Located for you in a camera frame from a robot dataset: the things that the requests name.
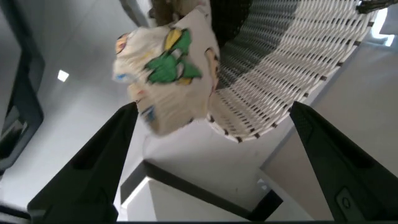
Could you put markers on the cream printed garment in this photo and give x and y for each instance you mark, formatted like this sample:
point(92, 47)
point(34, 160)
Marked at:
point(183, 99)

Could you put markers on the white laundry basket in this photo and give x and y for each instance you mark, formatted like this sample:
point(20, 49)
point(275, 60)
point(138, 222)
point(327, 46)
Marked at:
point(280, 87)

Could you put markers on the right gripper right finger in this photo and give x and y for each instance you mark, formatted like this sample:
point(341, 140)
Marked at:
point(351, 174)

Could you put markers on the brown garment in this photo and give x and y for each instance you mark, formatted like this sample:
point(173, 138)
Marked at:
point(174, 11)

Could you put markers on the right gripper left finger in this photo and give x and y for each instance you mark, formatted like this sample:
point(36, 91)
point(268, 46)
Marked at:
point(87, 174)

